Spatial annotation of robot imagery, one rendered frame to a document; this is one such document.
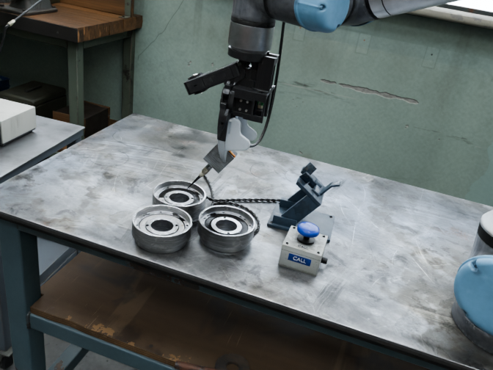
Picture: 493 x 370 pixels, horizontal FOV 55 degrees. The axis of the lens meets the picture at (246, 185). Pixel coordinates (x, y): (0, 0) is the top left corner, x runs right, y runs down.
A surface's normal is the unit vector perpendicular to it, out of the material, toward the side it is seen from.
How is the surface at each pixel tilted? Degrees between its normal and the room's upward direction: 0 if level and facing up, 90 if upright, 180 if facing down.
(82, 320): 0
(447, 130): 90
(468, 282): 98
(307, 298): 0
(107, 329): 0
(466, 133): 90
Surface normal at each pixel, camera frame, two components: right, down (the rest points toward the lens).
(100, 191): 0.15, -0.88
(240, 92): -0.25, 0.42
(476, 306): -0.68, 0.37
